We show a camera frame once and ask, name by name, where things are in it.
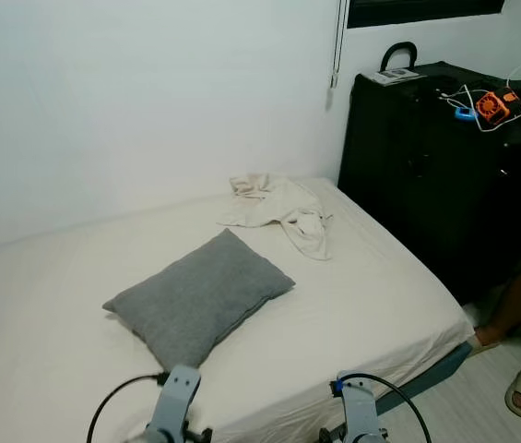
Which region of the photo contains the grey square pillow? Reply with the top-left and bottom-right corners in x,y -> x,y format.
102,228 -> 296,372

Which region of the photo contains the crumpled beige cloth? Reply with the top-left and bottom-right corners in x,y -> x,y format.
216,173 -> 335,261

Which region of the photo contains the white sheeted bed mattress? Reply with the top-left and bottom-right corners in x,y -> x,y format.
0,177 -> 476,443

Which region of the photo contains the white booklet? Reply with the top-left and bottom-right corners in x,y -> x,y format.
361,68 -> 422,86

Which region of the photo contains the black dresser cabinet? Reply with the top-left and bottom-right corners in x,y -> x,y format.
337,61 -> 521,305

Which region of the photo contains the dark window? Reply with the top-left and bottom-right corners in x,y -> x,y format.
347,0 -> 506,29

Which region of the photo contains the orange and black device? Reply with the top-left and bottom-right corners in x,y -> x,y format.
474,90 -> 521,124

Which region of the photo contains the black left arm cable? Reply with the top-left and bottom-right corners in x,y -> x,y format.
86,372 -> 169,443

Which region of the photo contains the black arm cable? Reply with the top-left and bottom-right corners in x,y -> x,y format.
338,373 -> 433,443
86,372 -> 169,443

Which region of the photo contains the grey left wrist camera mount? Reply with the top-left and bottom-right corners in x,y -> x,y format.
145,365 -> 203,443

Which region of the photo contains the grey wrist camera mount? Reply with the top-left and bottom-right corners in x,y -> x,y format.
145,365 -> 203,443
329,377 -> 390,443

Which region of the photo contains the white blind cord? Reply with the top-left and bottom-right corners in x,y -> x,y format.
329,0 -> 351,90

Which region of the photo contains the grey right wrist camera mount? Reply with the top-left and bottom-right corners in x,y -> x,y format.
329,377 -> 390,443

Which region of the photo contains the black arched bag handle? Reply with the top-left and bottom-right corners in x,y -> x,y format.
380,42 -> 419,73

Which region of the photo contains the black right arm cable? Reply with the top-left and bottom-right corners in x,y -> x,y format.
338,373 -> 433,443

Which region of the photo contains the blue-grey bed frame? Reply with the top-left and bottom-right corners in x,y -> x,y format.
325,341 -> 475,443

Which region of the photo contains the white charging cable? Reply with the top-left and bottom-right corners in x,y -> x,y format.
435,62 -> 521,132

